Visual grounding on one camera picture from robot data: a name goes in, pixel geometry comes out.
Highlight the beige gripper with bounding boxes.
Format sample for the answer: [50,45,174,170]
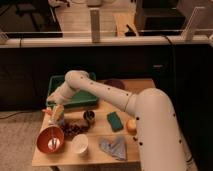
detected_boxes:
[46,91,66,126]

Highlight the red pepper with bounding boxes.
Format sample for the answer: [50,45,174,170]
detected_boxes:
[42,109,52,116]

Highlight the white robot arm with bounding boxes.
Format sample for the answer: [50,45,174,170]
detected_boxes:
[47,70,188,171]

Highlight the red bowl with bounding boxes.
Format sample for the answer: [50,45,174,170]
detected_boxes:
[36,126,64,154]

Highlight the white spoon in bowl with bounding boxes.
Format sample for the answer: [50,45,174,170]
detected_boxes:
[47,127,61,150]

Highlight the purple bowl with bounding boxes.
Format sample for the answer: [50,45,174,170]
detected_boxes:
[105,79,125,90]

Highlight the blue cup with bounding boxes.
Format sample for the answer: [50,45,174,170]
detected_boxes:
[49,114,65,126]

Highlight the bunch of dark grapes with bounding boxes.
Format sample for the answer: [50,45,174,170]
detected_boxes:
[61,121,90,136]

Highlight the small metal cup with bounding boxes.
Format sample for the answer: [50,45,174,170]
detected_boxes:
[83,110,95,124]

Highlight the white cup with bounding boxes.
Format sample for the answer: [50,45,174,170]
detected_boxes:
[71,134,89,156]

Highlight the green sponge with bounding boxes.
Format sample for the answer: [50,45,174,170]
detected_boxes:
[107,112,123,132]

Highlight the orange fruit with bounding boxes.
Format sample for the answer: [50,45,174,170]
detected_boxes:
[126,119,136,134]

